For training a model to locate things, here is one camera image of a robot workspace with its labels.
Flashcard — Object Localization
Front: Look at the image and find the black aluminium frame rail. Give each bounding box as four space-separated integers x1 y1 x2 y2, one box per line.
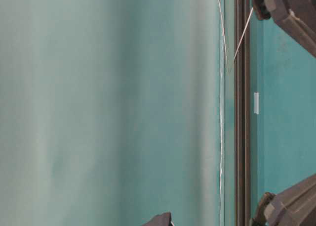
234 0 251 226

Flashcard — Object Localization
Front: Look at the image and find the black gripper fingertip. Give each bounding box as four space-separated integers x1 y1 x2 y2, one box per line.
142 212 173 226

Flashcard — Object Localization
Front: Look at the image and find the thin steel wire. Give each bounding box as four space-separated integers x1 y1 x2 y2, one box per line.
216 0 254 74

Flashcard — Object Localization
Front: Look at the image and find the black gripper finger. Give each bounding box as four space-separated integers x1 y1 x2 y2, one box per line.
250 175 316 226
252 0 316 56

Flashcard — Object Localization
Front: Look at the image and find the white tape strip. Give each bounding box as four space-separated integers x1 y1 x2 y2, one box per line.
254 92 259 115

